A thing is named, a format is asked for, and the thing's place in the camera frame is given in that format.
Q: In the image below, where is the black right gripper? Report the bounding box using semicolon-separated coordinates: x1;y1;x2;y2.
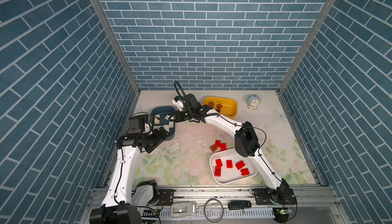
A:
168;111;196;124

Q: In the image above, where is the red lego brick lowest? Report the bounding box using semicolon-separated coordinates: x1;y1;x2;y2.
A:
220;143;227;151

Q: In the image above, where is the red square lego brick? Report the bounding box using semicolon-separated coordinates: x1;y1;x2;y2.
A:
226;160;233;169

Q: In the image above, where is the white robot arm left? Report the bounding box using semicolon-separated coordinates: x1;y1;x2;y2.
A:
89;113;175;224

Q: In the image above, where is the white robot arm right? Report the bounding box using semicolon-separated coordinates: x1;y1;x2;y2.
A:
169;81;298;205

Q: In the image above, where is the dark teal plastic bin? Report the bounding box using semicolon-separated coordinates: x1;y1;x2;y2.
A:
150;106;176;141

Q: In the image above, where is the yellow plastic bin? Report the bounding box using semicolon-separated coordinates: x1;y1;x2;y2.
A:
203;96;238;119

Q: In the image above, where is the grey plastic box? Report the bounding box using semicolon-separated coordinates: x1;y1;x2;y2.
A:
170;202;197;218

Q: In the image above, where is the white plastic bin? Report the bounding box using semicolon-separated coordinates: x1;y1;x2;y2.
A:
209;149;258;185

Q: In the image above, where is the black key fob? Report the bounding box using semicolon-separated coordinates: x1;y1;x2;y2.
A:
228;200;252;210

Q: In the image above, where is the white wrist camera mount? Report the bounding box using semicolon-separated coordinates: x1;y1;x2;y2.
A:
172;97;184;111

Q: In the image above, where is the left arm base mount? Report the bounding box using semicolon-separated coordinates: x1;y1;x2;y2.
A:
153;189;175;206

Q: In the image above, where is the black cable loop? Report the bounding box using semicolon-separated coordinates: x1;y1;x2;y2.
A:
203;197;225;224

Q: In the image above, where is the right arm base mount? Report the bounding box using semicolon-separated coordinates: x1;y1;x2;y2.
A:
251;186;298;205

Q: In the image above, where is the aluminium rail base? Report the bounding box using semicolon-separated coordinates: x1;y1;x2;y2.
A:
142;185;349;224

